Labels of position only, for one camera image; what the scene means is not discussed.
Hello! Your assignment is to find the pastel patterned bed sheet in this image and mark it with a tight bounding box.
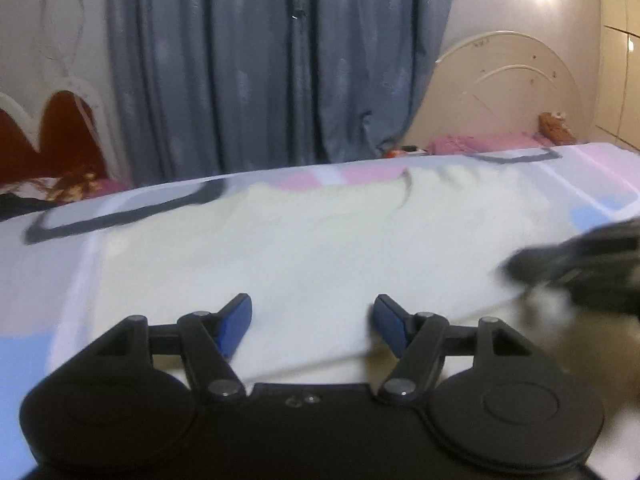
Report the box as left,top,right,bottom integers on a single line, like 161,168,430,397
0,141,640,480

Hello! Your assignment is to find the pink pillow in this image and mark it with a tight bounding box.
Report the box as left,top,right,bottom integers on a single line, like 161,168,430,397
425,131,557,156

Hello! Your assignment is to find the white wall cable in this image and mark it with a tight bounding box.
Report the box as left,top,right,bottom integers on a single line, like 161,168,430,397
30,0,96,126

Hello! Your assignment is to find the cream white towel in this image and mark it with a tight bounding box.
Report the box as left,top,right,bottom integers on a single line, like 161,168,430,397
97,165,618,388

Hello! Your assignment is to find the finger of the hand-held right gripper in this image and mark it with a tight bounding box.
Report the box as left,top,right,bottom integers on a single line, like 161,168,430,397
501,237,586,286

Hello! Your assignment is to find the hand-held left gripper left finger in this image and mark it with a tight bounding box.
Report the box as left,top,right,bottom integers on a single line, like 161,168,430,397
95,293,253,402

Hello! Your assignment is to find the blue-grey curtain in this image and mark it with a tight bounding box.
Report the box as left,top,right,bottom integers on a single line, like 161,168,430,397
106,0,458,181

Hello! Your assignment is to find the cream arched headboard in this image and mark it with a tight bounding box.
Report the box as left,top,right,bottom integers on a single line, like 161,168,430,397
400,30,597,153

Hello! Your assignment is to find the cream wardrobe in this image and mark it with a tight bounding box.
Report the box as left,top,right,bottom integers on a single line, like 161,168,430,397
594,0,640,153

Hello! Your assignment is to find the brown stuffed toy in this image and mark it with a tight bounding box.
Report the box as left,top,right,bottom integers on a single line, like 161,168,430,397
537,111,576,147

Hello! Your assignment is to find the dark floral pillow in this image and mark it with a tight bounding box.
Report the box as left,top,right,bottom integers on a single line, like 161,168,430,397
0,167,127,222

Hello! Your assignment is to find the red and white headboard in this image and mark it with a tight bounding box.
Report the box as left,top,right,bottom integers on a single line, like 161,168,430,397
0,72,122,187

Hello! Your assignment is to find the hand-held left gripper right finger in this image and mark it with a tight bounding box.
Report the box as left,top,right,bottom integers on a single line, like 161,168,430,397
372,293,532,405

